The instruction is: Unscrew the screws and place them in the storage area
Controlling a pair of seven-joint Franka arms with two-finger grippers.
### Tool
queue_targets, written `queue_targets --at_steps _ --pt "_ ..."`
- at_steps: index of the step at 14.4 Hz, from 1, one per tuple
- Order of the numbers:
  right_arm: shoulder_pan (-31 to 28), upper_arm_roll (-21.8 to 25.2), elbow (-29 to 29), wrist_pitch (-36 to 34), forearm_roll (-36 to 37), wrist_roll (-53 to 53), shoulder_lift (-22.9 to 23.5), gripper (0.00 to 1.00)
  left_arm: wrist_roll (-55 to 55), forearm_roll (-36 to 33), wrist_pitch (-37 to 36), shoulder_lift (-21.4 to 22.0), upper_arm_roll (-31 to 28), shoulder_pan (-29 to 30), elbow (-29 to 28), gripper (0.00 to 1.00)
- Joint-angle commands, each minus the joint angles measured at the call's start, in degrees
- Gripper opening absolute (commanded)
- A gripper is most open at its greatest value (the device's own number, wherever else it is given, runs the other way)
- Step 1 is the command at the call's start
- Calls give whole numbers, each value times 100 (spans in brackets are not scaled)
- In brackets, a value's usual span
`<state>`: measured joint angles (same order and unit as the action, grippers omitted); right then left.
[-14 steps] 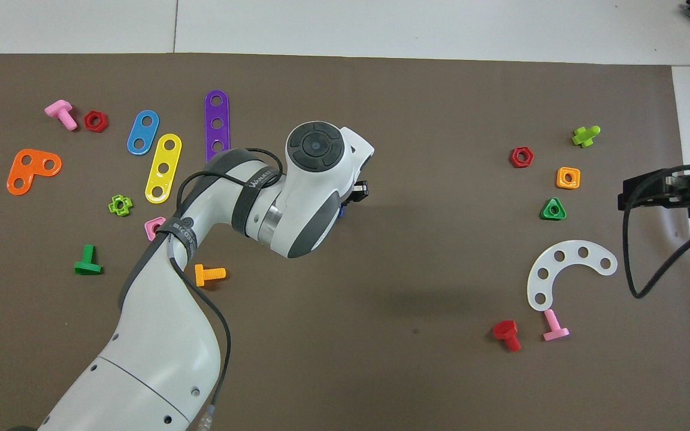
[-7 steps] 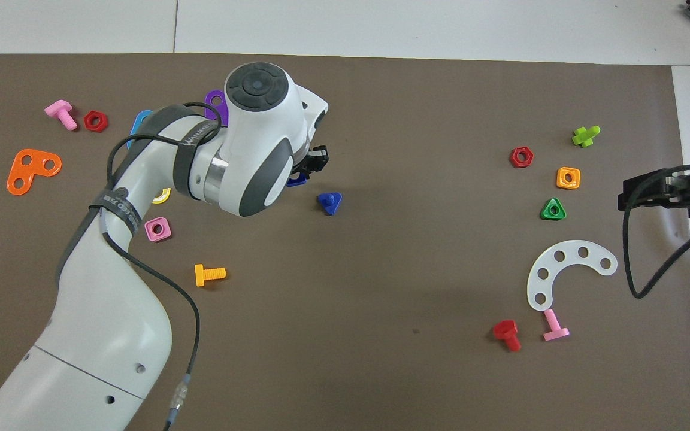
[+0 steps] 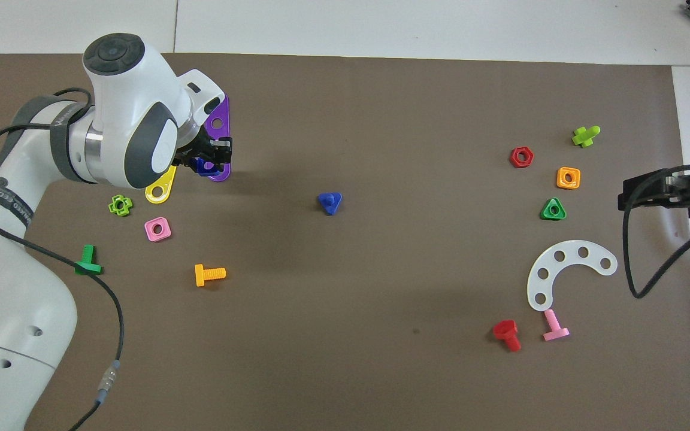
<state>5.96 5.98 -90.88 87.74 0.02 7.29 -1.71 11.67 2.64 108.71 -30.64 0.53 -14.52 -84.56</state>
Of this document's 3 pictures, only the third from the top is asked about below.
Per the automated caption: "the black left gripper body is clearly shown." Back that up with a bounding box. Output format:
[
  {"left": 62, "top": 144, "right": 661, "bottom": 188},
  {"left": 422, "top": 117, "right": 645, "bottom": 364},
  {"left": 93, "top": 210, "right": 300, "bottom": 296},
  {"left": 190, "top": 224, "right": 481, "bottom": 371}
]
[{"left": 176, "top": 135, "right": 211, "bottom": 165}]

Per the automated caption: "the green triangle nut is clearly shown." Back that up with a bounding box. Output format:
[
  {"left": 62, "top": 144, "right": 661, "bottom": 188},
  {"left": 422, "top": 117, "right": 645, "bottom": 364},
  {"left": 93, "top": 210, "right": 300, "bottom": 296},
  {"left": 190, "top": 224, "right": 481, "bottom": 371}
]
[{"left": 540, "top": 197, "right": 568, "bottom": 221}]

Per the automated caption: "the lime cross-head bolt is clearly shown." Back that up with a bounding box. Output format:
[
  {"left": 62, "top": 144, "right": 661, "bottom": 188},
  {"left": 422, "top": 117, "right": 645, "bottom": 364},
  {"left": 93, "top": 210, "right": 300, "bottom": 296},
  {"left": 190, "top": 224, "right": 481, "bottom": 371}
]
[{"left": 571, "top": 125, "right": 601, "bottom": 148}]

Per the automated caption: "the red hex nut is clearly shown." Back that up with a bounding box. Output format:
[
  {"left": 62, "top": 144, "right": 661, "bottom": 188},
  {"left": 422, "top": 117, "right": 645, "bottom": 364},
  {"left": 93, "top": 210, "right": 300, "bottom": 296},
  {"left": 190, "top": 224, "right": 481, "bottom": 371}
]
[{"left": 509, "top": 146, "right": 535, "bottom": 169}]

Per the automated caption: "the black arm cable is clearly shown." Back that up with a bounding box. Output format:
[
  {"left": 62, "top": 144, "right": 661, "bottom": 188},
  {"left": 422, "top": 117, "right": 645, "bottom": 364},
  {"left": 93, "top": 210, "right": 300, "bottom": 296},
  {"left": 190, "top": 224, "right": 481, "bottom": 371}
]
[
  {"left": 622, "top": 163, "right": 690, "bottom": 299},
  {"left": 0, "top": 89, "right": 125, "bottom": 431}
]

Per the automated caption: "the red hex-head bolt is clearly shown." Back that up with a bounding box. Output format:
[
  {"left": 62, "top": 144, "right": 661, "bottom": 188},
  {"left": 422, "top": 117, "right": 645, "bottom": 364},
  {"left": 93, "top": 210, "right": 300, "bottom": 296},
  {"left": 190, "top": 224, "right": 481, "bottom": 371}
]
[{"left": 492, "top": 319, "right": 522, "bottom": 353}]

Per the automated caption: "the pink square nut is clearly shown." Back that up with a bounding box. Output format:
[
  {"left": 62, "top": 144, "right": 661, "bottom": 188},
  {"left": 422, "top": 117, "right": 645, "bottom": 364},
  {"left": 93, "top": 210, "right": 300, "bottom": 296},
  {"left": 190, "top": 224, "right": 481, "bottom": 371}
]
[{"left": 144, "top": 216, "right": 173, "bottom": 243}]

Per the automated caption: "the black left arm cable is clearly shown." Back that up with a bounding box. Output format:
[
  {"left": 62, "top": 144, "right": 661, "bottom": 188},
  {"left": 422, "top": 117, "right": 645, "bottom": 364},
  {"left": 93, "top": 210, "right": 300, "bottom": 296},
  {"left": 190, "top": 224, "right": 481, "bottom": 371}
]
[{"left": 0, "top": 89, "right": 125, "bottom": 431}]

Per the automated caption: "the purple four-hole strip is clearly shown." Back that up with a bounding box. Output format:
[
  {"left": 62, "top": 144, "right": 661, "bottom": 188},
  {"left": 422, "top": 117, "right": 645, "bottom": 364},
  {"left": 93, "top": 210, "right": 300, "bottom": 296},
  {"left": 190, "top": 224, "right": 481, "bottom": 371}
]
[{"left": 204, "top": 95, "right": 232, "bottom": 183}]

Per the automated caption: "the brown table mat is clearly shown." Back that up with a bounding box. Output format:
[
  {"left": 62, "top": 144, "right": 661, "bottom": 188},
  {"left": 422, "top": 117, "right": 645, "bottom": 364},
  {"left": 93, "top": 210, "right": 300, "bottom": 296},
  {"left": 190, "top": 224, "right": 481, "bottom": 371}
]
[{"left": 0, "top": 53, "right": 690, "bottom": 431}]

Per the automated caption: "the orange square nut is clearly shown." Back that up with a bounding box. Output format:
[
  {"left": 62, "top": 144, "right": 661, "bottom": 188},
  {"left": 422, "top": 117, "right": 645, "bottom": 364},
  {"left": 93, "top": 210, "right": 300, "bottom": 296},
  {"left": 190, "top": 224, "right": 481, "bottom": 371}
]
[{"left": 555, "top": 166, "right": 582, "bottom": 190}]

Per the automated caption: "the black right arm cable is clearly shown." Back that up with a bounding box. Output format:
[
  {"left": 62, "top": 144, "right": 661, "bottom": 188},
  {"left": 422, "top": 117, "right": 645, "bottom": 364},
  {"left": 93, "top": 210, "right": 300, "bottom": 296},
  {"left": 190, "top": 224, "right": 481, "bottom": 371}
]
[{"left": 622, "top": 163, "right": 690, "bottom": 299}]

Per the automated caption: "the green bolt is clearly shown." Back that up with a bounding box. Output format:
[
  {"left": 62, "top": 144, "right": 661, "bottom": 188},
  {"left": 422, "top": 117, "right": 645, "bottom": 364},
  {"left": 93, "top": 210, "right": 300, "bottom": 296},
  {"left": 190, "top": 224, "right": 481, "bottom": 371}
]
[{"left": 74, "top": 244, "right": 104, "bottom": 277}]

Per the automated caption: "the yellow three-hole strip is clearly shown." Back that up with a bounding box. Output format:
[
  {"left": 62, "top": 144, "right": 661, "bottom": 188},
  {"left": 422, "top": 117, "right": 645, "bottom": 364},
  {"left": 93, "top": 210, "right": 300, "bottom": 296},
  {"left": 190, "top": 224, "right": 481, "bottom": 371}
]
[{"left": 144, "top": 166, "right": 177, "bottom": 205}]

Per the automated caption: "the orange bolt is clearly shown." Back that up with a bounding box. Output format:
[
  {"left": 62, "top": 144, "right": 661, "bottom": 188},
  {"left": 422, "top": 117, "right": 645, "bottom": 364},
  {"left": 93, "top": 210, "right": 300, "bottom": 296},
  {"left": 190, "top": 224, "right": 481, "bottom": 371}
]
[{"left": 194, "top": 263, "right": 227, "bottom": 288}]

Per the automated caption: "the pink bolt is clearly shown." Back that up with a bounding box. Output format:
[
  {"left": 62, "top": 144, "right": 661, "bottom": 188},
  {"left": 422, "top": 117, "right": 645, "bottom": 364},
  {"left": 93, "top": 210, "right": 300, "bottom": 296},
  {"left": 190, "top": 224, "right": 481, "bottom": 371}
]
[{"left": 542, "top": 308, "right": 571, "bottom": 342}]

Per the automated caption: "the blue triangle-head bolt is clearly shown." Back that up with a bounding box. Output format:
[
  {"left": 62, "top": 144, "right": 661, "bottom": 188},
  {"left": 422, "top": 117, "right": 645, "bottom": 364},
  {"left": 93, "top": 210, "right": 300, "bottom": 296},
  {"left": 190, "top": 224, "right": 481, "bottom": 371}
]
[{"left": 317, "top": 192, "right": 343, "bottom": 216}]

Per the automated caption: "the white curved hole plate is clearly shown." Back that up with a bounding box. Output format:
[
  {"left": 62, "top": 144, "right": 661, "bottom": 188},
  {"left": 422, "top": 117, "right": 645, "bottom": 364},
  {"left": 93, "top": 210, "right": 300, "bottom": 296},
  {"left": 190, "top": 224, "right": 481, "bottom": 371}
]
[{"left": 526, "top": 240, "right": 619, "bottom": 312}]

